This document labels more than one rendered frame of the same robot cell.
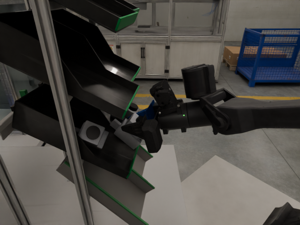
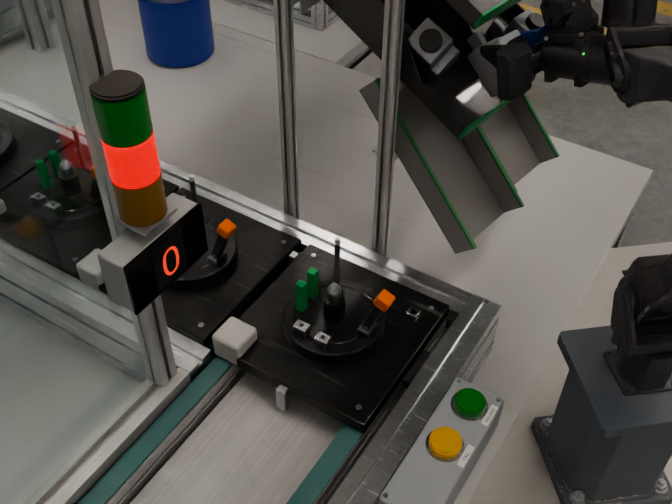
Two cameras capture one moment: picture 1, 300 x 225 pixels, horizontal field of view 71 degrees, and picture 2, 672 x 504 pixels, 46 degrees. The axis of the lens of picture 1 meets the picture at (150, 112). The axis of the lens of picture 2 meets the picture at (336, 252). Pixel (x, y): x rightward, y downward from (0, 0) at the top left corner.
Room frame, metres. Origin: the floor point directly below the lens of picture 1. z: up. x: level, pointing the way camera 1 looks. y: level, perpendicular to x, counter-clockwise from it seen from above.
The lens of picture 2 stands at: (-0.46, -0.28, 1.81)
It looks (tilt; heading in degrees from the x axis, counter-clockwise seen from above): 44 degrees down; 33
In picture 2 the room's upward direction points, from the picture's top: 1 degrees clockwise
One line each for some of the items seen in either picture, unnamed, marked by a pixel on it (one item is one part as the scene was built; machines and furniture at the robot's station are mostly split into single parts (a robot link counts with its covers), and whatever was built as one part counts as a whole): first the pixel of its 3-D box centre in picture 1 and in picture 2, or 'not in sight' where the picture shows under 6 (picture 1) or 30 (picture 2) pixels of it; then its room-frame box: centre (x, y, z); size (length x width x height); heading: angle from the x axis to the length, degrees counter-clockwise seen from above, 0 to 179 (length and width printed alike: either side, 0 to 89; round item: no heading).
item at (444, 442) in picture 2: not in sight; (445, 444); (0.07, -0.10, 0.96); 0.04 x 0.04 x 0.02
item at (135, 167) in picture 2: not in sight; (131, 154); (-0.05, 0.23, 1.33); 0.05 x 0.05 x 0.05
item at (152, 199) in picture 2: not in sight; (139, 193); (-0.05, 0.23, 1.28); 0.05 x 0.05 x 0.05
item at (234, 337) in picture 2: not in sight; (234, 340); (0.05, 0.21, 0.97); 0.05 x 0.05 x 0.04; 1
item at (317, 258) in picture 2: not in sight; (334, 328); (0.15, 0.12, 0.96); 0.24 x 0.24 x 0.02; 1
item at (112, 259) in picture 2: not in sight; (138, 187); (-0.05, 0.23, 1.29); 0.12 x 0.05 x 0.25; 1
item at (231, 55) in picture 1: (252, 58); not in sight; (5.19, -2.51, 0.20); 1.20 x 0.80 x 0.41; 87
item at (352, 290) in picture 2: not in sight; (334, 319); (0.15, 0.12, 0.98); 0.14 x 0.14 x 0.02
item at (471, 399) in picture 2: not in sight; (469, 404); (0.14, -0.10, 0.96); 0.04 x 0.04 x 0.02
